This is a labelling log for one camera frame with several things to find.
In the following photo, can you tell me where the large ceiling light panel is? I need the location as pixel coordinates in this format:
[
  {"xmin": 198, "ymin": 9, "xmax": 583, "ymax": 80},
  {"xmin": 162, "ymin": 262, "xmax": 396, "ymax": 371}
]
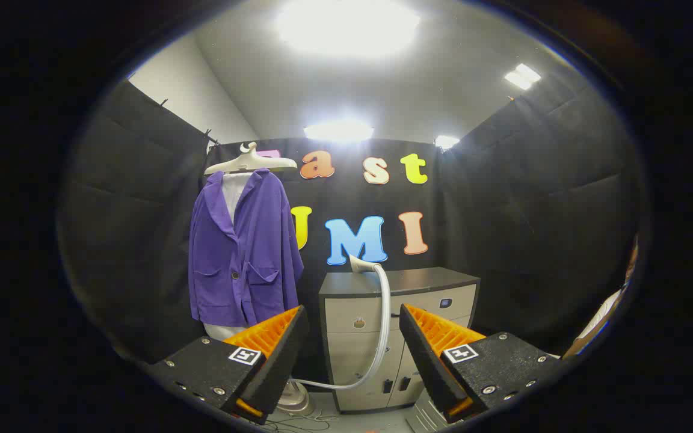
[{"xmin": 276, "ymin": 0, "xmax": 421, "ymax": 60}]

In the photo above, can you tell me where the grey garment steamer base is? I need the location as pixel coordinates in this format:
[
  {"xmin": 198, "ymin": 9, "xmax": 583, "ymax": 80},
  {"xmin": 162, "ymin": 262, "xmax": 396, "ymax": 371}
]
[{"xmin": 276, "ymin": 378, "xmax": 316, "ymax": 417}]

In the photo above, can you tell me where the grey cabinet with dark top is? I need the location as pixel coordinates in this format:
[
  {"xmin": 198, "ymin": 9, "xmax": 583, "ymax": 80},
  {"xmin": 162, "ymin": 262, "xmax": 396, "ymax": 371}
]
[{"xmin": 318, "ymin": 267, "xmax": 481, "ymax": 414}]

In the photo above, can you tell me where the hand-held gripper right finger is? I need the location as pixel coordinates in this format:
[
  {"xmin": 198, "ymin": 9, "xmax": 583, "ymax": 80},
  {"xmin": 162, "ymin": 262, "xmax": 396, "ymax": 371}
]
[{"xmin": 399, "ymin": 303, "xmax": 561, "ymax": 423}]

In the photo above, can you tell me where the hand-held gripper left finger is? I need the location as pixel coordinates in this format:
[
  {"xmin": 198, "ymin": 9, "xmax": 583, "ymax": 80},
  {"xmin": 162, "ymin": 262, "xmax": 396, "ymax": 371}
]
[{"xmin": 153, "ymin": 304, "xmax": 310, "ymax": 425}]

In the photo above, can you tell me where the purple corduroy jacket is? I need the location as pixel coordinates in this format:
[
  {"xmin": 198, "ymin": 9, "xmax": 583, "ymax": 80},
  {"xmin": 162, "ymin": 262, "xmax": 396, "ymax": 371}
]
[{"xmin": 188, "ymin": 168, "xmax": 304, "ymax": 328}]

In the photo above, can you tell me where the thin white floor cable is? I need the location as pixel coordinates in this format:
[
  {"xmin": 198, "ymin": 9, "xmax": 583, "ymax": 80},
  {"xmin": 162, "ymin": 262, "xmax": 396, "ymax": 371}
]
[{"xmin": 262, "ymin": 410, "xmax": 339, "ymax": 433}]

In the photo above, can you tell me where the grey ribbed box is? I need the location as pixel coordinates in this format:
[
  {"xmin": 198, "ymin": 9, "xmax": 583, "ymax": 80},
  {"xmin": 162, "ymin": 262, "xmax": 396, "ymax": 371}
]
[{"xmin": 413, "ymin": 390, "xmax": 463, "ymax": 433}]

